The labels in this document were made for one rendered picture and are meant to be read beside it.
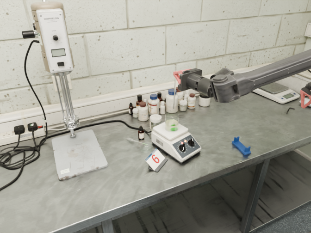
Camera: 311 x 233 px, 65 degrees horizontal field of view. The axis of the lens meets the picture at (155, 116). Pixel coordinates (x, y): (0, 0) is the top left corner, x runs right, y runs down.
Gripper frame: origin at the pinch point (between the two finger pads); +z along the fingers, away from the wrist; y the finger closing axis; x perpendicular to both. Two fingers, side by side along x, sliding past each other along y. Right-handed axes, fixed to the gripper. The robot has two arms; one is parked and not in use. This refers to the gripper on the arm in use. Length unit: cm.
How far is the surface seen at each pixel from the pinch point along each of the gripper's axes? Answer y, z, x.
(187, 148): -0.7, -9.8, 31.2
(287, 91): -94, -4, 30
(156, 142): 6.2, 3.3, 32.4
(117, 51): 0.5, 46.2, 1.0
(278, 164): -114, -6, 100
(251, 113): -57, -4, 34
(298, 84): -104, -6, 26
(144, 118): -2.3, 25.7, 33.4
